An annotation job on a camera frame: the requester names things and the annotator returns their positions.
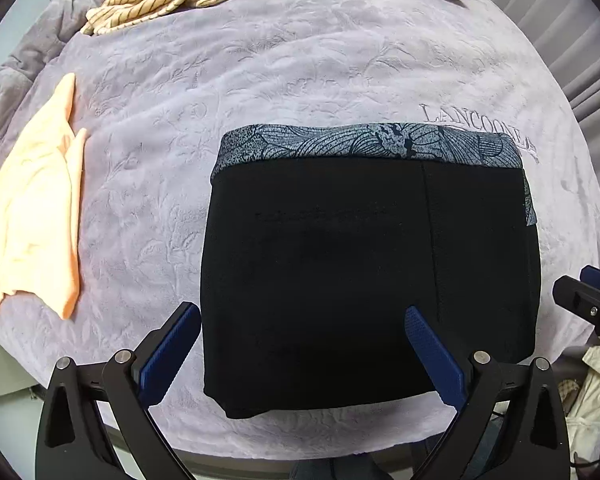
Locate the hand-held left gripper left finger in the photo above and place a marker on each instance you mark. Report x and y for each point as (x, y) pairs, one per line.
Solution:
(167, 350)

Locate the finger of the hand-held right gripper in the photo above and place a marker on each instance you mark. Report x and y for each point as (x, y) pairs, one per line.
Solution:
(580, 297)

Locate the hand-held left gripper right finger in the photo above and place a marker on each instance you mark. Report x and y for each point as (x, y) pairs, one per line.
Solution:
(437, 355)

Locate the black pants with patterned waistband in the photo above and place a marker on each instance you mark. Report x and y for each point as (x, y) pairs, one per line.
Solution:
(330, 270)

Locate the cream cloth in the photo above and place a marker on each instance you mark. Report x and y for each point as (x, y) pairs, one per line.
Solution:
(592, 400)

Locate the orange garment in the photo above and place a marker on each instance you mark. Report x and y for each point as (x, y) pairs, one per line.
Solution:
(35, 200)

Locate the grey curtain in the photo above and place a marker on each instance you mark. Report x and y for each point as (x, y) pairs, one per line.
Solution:
(555, 25)

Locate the lavender embossed blanket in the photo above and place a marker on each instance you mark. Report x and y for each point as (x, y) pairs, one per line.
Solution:
(280, 75)

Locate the grey quilt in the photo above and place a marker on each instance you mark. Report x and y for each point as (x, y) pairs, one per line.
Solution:
(35, 45)

